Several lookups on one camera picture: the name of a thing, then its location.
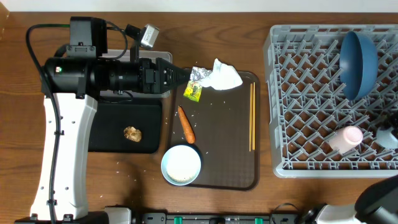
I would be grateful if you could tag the bowl of rice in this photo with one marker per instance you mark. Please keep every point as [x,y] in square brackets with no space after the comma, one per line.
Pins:
[181,165]

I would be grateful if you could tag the orange carrot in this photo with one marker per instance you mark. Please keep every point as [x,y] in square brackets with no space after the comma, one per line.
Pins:
[187,129]

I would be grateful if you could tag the brown serving tray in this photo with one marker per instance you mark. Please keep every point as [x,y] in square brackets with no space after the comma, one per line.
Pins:
[220,122]

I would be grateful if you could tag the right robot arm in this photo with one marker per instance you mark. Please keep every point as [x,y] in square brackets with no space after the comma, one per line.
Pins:
[377,204]

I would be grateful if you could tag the black tray bin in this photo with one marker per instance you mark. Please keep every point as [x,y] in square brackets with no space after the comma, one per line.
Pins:
[111,119]

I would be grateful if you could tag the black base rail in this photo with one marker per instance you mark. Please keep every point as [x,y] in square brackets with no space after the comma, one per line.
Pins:
[217,218]

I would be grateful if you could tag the left wooden chopstick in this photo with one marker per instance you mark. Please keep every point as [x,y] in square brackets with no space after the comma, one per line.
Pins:
[250,119]

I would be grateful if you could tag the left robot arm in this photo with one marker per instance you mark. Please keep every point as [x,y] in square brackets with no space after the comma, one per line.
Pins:
[72,81]

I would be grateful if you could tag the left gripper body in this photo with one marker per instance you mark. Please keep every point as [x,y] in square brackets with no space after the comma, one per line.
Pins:
[146,86]

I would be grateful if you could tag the blue plate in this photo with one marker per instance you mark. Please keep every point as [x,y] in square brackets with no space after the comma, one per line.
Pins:
[359,62]

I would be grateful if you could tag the clear plastic bin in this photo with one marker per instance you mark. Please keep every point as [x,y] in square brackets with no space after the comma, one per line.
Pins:
[142,54]

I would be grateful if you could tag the white crumpled napkin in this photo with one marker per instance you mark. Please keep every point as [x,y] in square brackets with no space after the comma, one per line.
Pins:
[222,77]

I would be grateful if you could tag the light blue cup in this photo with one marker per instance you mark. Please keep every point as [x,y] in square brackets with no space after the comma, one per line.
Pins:
[387,138]

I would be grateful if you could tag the brown food scrap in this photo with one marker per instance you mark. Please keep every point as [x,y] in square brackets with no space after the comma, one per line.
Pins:
[132,134]

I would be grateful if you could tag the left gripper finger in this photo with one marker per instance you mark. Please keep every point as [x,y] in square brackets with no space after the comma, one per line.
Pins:
[165,67]
[173,81]

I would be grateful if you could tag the pink cup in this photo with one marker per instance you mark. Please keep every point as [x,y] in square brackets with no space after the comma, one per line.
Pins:
[346,139]

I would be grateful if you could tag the right wooden chopstick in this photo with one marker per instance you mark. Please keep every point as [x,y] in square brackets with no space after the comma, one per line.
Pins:
[254,116]

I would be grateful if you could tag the wooden chopstick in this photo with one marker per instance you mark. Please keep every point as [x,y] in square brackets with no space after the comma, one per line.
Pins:
[250,119]
[254,116]

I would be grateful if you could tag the yellow snack wrapper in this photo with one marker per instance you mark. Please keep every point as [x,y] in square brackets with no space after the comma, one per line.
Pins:
[194,88]

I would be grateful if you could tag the grey dishwasher rack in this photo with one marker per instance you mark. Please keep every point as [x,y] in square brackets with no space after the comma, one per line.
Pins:
[307,104]

